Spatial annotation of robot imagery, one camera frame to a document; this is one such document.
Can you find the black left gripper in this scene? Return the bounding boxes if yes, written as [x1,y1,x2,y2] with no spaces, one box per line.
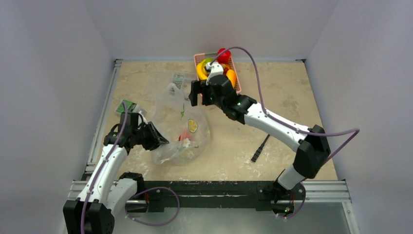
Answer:
[132,122,168,150]

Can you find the small yellow fake banana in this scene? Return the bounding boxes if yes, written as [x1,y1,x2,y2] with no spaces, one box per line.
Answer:
[196,59,209,80]

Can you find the orange fake fruit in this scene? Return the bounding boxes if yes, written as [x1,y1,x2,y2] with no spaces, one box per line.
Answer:
[225,69,237,88]

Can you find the clear plastic bag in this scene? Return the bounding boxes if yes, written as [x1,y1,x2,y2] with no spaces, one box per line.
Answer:
[151,83,210,165]

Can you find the pink red fake peach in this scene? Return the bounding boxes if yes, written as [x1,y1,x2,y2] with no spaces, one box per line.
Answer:
[217,48,231,64]

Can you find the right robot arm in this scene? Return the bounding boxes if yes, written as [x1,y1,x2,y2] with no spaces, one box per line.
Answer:
[188,75,331,198]

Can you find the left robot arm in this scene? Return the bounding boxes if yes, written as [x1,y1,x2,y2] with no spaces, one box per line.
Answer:
[63,112,169,234]

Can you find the green label small box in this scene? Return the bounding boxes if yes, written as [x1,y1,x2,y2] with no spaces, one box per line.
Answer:
[115,99,147,117]

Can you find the pink plastic basket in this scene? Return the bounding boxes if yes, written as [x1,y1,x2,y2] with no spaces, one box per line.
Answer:
[193,53,242,94]

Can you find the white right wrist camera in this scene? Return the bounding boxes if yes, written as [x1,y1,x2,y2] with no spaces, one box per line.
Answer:
[205,61,224,85]

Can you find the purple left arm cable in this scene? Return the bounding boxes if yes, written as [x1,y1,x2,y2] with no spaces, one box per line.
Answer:
[80,101,129,234]

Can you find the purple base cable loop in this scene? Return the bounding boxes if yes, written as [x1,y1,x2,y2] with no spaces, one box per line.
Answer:
[125,187,181,228]

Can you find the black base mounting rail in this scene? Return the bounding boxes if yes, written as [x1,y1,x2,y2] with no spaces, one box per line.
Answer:
[125,181,305,214]

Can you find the black T-handle tool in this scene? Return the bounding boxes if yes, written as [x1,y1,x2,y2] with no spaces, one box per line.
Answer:
[251,134,270,162]

